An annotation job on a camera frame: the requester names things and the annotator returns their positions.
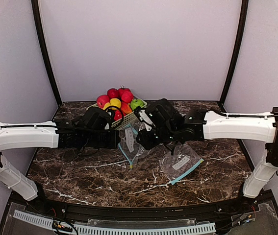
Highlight large clear zip bag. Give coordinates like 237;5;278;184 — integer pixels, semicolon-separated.
118;120;150;169

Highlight yellow wrinkled banana-like fruit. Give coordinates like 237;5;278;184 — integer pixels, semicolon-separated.
102;102;111;110

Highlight white slotted cable duct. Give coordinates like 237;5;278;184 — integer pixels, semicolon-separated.
13;210;217;235

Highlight green perforated plastic basket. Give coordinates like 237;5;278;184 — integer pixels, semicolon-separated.
86;97;147;130

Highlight yellow lemon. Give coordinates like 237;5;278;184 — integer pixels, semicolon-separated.
110;98;122;110

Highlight green apple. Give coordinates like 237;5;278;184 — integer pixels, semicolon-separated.
130;98;145;111

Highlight red apple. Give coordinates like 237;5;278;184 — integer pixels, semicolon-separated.
97;94;110;109

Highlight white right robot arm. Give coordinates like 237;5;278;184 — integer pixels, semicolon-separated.
134;98;278;198

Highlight black table front rail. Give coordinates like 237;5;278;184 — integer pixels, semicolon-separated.
25;190;275;222

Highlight orange pepper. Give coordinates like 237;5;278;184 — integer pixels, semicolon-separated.
121;101;132;115

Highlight red bell pepper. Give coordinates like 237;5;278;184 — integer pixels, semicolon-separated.
114;110;126;121

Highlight pink-red wrinkled fruit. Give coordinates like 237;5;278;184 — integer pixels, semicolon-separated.
121;91;134;103

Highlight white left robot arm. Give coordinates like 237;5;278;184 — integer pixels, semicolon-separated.
0;107;121;201

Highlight small clear zip bag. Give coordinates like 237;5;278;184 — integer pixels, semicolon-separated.
159;144;204;185

